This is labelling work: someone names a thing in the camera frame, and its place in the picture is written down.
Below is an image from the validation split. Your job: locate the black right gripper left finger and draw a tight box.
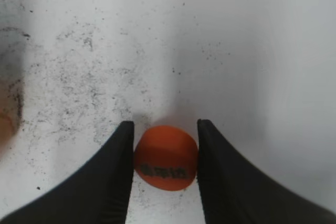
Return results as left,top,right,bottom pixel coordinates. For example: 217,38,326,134
1,121,134,223

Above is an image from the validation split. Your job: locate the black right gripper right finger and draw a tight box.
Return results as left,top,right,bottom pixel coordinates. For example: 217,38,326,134
197,119,335,223

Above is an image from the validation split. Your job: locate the oolong tea plastic bottle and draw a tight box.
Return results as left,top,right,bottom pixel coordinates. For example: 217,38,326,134
1,78,24,159

